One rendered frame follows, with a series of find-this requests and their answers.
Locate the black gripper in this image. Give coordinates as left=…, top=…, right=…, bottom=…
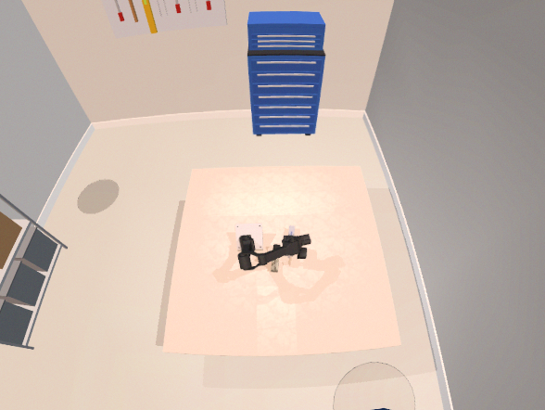
left=272, top=244, right=307, bottom=259

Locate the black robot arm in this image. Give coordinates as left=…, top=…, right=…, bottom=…
left=237, top=234, right=311, bottom=271

